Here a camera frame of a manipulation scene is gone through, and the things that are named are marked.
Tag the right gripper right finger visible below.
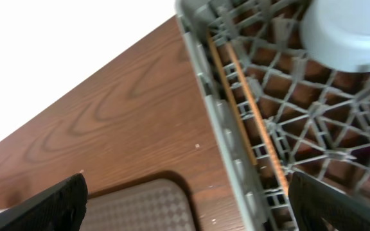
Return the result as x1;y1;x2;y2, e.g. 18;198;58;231
288;172;370;230

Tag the dark brown serving tray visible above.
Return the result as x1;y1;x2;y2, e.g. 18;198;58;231
80;179;196;231

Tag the wooden chopstick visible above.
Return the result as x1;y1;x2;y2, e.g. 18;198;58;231
226;42;289;196
206;29;258;166

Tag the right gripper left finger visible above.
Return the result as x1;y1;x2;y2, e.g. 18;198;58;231
0;173;88;231

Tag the grey dishwasher rack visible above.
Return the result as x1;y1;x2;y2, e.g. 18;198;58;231
175;0;370;230

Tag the light blue bowl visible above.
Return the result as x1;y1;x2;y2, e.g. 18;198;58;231
299;0;370;73

